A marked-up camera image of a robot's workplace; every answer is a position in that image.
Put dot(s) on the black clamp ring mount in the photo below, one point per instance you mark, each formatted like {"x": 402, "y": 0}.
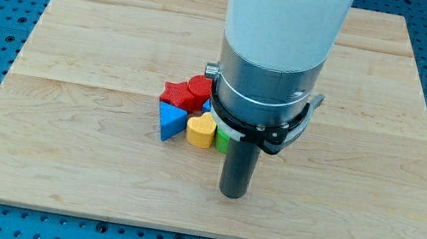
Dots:
{"x": 270, "y": 140}

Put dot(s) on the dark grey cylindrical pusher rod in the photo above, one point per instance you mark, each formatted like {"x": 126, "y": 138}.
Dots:
{"x": 238, "y": 168}

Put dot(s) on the red star block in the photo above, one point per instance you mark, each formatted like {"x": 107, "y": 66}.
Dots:
{"x": 178, "y": 95}

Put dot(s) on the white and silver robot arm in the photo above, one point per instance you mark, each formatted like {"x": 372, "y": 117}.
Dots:
{"x": 272, "y": 53}

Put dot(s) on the green block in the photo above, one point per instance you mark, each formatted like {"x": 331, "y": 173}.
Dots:
{"x": 221, "y": 140}

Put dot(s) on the yellow heart block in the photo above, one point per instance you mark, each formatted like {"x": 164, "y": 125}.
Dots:
{"x": 201, "y": 130}

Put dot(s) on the small blue block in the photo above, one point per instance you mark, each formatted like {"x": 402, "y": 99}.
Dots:
{"x": 206, "y": 106}

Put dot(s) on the blue triangle block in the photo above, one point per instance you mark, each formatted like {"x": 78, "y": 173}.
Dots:
{"x": 172, "y": 120}

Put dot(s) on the red cylinder block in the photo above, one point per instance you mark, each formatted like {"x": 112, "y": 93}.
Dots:
{"x": 200, "y": 87}

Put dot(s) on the light wooden board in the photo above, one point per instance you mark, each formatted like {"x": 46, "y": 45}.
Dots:
{"x": 79, "y": 129}

